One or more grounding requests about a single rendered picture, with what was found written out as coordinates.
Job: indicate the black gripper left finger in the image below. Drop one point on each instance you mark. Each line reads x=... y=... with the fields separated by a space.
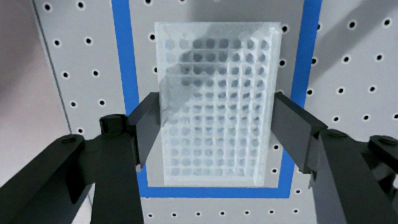
x=38 y=193

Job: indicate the clear well plate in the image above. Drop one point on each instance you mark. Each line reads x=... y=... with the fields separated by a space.
x=216 y=83

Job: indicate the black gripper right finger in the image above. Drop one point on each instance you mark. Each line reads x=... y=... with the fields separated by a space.
x=345 y=190

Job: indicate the blue tape outline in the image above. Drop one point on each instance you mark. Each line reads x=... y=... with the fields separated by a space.
x=306 y=43

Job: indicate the grey perforated base plate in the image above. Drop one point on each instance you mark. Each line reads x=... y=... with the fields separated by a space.
x=353 y=84

